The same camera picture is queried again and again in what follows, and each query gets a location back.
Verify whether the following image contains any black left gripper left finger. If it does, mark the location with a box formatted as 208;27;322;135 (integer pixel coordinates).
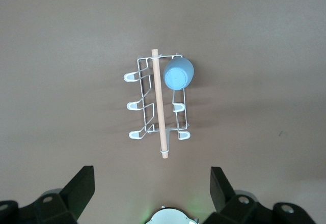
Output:
35;165;96;224

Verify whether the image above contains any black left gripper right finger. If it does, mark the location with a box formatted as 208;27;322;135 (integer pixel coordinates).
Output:
207;166;263;224

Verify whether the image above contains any blue plastic cup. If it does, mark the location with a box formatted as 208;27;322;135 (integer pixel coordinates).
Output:
162;57;196;92

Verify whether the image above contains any white wire cup rack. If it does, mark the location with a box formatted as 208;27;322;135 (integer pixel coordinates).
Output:
124;48;192;159

